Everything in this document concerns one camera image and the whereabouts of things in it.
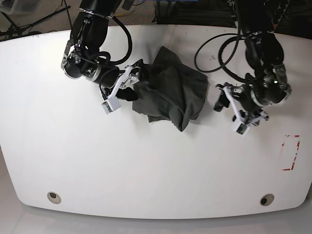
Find dark green T-shirt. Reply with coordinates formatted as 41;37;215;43
132;46;208;132

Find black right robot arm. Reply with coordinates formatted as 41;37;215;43
61;0;138;101

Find table grommet hole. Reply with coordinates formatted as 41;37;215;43
47;192;61;204
260;194;274;206

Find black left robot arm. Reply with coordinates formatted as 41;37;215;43
214;0;292;128

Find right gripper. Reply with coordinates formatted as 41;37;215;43
80;59;152;101

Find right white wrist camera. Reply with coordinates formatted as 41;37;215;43
99;65;141;114

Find right table grommet hole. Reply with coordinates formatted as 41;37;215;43
260;194;274;206

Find red tape marking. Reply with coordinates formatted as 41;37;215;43
279;135;300;171

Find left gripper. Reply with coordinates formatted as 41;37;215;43
214;80;288;126

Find left table grommet hole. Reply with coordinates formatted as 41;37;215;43
47;192;61;204

